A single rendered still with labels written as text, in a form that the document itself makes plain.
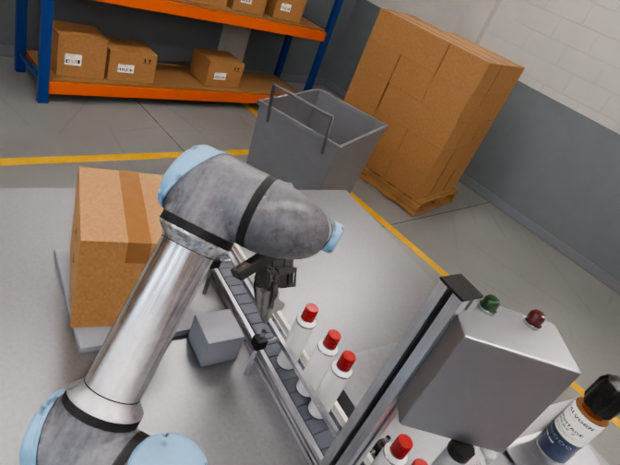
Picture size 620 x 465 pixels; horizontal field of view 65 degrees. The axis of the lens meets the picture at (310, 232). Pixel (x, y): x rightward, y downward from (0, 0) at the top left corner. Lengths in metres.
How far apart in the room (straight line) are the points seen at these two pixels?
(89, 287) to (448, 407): 0.82
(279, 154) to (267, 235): 2.47
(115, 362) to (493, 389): 0.52
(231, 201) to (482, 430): 0.48
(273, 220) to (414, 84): 3.68
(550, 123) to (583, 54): 0.65
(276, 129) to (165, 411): 2.21
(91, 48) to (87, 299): 3.27
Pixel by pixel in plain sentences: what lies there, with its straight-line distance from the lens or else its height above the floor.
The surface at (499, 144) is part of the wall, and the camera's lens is 5.55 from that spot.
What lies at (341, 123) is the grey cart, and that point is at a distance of 3.75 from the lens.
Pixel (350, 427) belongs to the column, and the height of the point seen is 1.17.
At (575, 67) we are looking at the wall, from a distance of 5.35.
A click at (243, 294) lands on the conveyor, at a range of 1.43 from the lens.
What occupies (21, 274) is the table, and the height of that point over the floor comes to 0.83.
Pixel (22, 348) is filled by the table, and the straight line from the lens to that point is 1.29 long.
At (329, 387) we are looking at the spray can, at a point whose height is 0.99.
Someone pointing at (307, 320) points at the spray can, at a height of 1.06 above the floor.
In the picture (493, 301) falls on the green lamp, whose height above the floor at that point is 1.50.
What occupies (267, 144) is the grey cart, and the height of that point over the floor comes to 0.55.
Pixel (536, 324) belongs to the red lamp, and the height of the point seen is 1.48.
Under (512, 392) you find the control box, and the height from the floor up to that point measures 1.41.
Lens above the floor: 1.82
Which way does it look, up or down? 31 degrees down
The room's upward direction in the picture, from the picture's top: 23 degrees clockwise
